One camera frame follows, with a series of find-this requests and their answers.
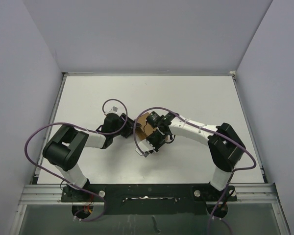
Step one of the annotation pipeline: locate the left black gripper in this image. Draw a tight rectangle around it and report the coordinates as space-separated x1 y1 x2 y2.
111 114 141 138

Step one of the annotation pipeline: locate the brown cardboard box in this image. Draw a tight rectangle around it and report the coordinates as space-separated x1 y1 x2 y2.
135 112 156 144

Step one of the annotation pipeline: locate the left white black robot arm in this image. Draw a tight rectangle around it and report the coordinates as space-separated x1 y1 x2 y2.
43 113 134 201

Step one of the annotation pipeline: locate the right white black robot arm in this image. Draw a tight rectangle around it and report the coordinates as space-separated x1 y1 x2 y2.
141 111 245 200

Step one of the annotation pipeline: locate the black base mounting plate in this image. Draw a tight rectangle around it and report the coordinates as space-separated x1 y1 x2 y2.
61 183 237 216

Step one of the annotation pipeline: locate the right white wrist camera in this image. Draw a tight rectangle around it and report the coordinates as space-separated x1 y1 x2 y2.
135 139 154 157

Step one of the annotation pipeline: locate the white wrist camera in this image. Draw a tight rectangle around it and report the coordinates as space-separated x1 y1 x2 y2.
105 106 119 116
135 139 154 157

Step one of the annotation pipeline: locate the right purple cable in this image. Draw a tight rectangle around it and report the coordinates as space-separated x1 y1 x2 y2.
133 106 256 235

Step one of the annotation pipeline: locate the purple cable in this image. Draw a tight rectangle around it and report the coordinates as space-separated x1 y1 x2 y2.
133 106 256 235
24 98 128 222

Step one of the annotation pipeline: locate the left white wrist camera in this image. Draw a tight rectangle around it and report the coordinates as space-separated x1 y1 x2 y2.
105 106 119 116

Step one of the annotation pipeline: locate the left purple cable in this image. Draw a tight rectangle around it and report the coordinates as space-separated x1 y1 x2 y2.
24 98 128 222

